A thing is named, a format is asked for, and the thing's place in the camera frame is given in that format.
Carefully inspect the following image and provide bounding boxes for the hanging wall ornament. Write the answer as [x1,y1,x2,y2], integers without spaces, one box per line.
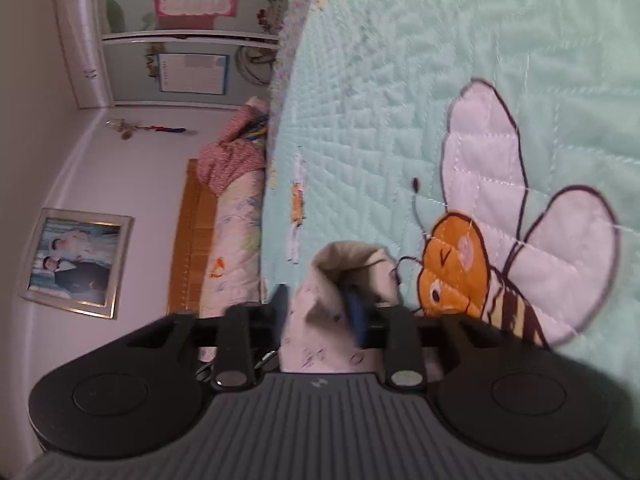
[105,119,193,142]

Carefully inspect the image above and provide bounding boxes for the wooden headboard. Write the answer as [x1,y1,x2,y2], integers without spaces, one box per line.
[167,159,221,316]

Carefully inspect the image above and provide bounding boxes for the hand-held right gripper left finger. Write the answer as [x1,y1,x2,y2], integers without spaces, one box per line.
[120,284,291,392]

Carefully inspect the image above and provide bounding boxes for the striped dark cloth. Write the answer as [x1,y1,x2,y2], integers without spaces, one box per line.
[245,115,271,140]

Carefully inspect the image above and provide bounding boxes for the floral pillow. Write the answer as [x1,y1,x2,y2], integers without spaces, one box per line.
[199,167,267,361]

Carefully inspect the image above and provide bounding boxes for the sliding door wardrobe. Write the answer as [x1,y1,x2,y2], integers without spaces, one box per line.
[52,0,296,110]

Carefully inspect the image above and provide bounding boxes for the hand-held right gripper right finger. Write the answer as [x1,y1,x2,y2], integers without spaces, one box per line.
[344,285,548,394]

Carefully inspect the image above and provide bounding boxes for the pink knitted blanket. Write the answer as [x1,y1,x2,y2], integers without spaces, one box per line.
[196,97,271,196]

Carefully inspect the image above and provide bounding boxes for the cream printed pajama top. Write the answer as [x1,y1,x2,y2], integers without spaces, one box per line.
[280,241,402,375]

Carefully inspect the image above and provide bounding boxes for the blue bordered wall poster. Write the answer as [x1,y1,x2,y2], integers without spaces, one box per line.
[157,53,228,95]

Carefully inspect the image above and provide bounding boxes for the mint quilted bee bedspread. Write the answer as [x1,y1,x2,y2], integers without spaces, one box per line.
[260,0,640,480]

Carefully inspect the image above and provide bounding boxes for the framed wall photo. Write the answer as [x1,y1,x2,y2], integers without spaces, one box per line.
[19,207,135,320]

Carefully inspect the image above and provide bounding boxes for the floral bed sheet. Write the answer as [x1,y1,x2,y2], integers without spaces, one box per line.
[267,0,326,106]

